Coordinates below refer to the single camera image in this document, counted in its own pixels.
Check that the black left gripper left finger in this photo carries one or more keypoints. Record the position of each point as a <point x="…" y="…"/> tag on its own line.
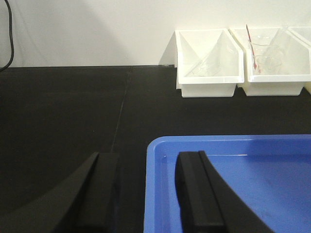
<point x="85" y="202"/>

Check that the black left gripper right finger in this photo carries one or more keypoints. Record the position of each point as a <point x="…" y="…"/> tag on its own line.
<point x="207" y="203"/>

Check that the blue plastic tray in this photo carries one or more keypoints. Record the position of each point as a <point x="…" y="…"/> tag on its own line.
<point x="270" y="173"/>

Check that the left white storage bin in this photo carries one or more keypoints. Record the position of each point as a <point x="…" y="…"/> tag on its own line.
<point x="225" y="53"/>

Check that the white storage bin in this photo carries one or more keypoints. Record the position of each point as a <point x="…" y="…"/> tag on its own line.
<point x="280" y="84"/>
<point x="225" y="53"/>
<point x="302" y="34"/>

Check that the glass stirring rod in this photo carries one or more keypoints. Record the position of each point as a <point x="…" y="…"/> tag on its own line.
<point x="202" y="68"/>

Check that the glass beaker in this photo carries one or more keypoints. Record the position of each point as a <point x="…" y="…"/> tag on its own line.
<point x="266" y="65"/>

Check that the middle white storage bin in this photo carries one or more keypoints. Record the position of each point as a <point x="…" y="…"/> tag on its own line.
<point x="280" y="84"/>

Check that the right white storage bin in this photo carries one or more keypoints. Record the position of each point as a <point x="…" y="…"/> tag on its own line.
<point x="302" y="34"/>

